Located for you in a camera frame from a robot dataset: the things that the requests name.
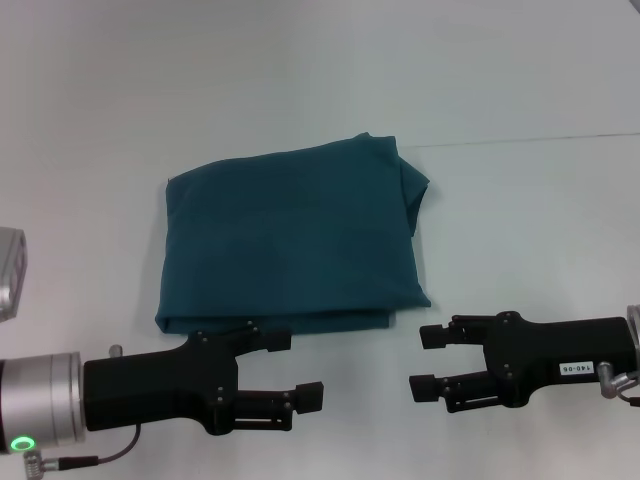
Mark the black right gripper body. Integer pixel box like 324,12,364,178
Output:
482,309,630,409

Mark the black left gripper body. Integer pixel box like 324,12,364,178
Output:
82,332,242,436

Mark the teal blue shirt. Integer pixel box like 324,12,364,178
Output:
153,131,434,335

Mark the right arm cable with plug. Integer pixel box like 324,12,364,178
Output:
597,360,640,409

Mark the arm cable with plug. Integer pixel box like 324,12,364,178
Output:
22,424,144,472
597,360,640,409

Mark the left arm cable with plug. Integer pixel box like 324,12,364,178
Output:
22,424,144,472

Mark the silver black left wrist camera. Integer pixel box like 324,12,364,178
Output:
0,227,27,321

